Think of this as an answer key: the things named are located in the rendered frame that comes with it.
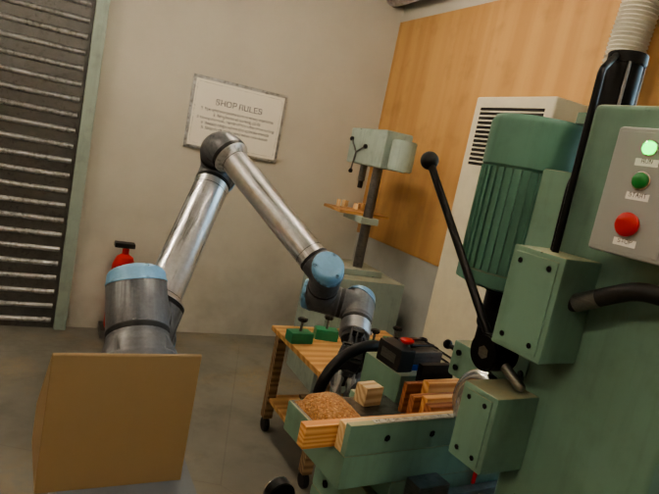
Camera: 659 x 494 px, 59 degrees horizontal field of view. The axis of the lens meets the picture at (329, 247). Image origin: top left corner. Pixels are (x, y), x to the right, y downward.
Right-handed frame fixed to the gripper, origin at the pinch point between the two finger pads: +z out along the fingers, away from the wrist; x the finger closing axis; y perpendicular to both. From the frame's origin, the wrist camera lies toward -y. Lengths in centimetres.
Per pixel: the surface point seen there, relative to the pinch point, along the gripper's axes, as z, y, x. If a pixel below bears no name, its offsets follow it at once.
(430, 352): 3.6, 34.6, 11.4
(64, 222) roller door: -152, -141, -162
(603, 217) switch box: 21, 92, 13
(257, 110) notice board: -248, -85, -76
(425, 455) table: 30, 39, 10
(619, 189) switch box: 19, 95, 14
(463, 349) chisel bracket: 11, 48, 14
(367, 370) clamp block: 6.6, 25.5, 0.3
